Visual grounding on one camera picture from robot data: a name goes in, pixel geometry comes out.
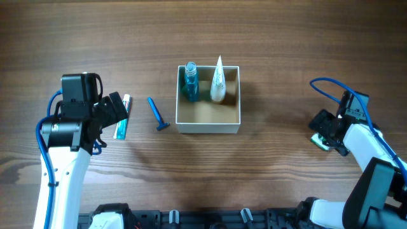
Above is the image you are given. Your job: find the green white small box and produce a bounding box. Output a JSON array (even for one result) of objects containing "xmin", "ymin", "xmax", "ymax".
[{"xmin": 310, "ymin": 133, "xmax": 332, "ymax": 151}]

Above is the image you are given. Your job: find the toothpaste tube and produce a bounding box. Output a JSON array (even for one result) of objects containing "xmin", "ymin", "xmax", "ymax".
[{"xmin": 113, "ymin": 94, "xmax": 130, "ymax": 140}]

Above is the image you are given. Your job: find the blue disposable razor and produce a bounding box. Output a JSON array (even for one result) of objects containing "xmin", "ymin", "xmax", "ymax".
[{"xmin": 148, "ymin": 97, "xmax": 170, "ymax": 131}]

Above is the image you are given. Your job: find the blue mouthwash bottle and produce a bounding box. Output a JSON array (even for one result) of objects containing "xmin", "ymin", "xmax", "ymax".
[{"xmin": 184, "ymin": 62, "xmax": 199, "ymax": 102}]

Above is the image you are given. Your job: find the white lotion tube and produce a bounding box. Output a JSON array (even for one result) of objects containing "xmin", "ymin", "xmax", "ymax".
[{"xmin": 210, "ymin": 56, "xmax": 226, "ymax": 103}]

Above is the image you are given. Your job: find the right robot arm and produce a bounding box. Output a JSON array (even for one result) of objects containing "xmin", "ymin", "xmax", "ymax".
[{"xmin": 308, "ymin": 91, "xmax": 406, "ymax": 228}]

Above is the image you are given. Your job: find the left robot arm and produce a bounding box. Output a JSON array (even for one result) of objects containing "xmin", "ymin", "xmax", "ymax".
[{"xmin": 34, "ymin": 72, "xmax": 128, "ymax": 228}]

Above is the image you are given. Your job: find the white open cardboard box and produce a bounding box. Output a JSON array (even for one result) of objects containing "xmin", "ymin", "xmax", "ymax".
[{"xmin": 176, "ymin": 66, "xmax": 241, "ymax": 134}]

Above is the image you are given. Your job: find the left blue cable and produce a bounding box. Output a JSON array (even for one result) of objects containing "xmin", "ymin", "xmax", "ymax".
[{"xmin": 34, "ymin": 88, "xmax": 102, "ymax": 229}]

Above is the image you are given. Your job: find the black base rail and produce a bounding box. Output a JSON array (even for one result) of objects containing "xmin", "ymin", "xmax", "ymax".
[{"xmin": 78, "ymin": 203, "xmax": 315, "ymax": 229}]

